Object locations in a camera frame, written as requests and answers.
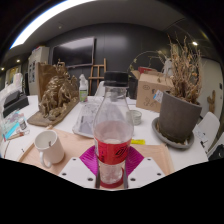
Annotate white chair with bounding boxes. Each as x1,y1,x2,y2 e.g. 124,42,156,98
94,80,107,98
196,111,221,154

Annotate beige cabinet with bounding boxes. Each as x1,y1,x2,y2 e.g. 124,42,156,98
27,46,51,96

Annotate printed newspaper sheet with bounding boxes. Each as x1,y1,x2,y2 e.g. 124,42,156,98
72,99,134,139

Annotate grey plant saucer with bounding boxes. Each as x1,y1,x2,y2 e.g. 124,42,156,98
151,116,195,150

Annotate red box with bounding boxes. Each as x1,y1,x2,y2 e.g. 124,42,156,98
138,65,158,75

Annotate long ceiling light strip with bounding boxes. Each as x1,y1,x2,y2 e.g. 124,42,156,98
9,0,98,50

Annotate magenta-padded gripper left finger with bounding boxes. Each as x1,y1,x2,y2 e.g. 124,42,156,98
58,145,100,189

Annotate grey pot with dried plant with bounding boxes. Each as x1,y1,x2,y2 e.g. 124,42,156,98
158,34,204,144

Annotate wooden paint brush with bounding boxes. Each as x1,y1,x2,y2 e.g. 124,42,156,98
6,129,31,141

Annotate black backpack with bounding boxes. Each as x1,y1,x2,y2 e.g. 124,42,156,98
208,143,224,161

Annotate black flat box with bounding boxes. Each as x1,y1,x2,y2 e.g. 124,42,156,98
2,89,22,108
2,93,30,118

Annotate clear bottle red label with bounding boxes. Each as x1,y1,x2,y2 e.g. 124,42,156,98
93,70,135,190

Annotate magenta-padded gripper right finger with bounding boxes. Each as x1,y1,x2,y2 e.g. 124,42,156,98
123,145,166,189

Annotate wooden figure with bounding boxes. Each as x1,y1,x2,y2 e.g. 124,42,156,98
206,89,217,114

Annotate small paint jar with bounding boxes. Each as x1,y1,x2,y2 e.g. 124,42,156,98
18,118,28,132

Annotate ceiling spot lights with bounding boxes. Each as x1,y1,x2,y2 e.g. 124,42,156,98
0,40,199,73

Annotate small yellow strip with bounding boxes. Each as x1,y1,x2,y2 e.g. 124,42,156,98
130,138,147,146

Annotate clear spray bottle green label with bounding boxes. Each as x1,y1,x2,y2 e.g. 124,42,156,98
78,73,90,103

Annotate white mug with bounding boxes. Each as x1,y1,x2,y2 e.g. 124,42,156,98
34,129,66,169

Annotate white plastic bag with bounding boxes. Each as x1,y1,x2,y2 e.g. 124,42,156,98
161,58,176,79

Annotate black coffee machine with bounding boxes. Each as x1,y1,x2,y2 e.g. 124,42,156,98
127,76,139,100

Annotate cardboard box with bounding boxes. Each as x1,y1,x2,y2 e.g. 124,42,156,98
131,69,175,114

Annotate black wall screen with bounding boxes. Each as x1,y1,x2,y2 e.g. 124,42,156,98
51,36,96,69

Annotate colourful picture book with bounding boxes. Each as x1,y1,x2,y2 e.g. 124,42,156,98
0,109,26,141

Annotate white paper bag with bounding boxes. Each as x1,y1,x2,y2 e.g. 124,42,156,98
0,73,24,101

